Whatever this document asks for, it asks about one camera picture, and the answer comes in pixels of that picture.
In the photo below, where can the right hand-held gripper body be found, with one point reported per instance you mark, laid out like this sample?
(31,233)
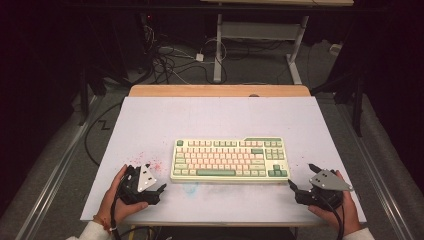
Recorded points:
(328,181)

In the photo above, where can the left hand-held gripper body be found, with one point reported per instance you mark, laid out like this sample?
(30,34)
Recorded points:
(143,198)

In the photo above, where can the cream pink green keyboard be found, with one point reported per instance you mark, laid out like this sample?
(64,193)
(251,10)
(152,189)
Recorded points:
(230,160)

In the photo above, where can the person's left hand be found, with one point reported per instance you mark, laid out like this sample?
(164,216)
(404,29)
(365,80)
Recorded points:
(125,210)

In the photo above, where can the person's right hand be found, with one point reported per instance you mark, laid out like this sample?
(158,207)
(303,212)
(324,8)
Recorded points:
(323,215)

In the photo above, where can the black metal stand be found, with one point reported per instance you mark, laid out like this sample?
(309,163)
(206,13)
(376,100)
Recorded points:
(358,106)
(83,100)

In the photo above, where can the white table mat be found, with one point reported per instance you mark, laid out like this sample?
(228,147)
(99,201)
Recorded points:
(216,116)

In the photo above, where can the white power adapter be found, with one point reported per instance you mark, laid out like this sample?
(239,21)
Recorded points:
(199,57)

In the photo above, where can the white power strip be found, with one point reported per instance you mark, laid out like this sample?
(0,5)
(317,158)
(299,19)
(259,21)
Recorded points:
(335,49)

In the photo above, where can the metal floor rail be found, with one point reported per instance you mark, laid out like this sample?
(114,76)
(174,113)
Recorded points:
(56,173)
(376,173)

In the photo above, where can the white metal desk frame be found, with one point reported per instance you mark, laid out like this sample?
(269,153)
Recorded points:
(260,30)

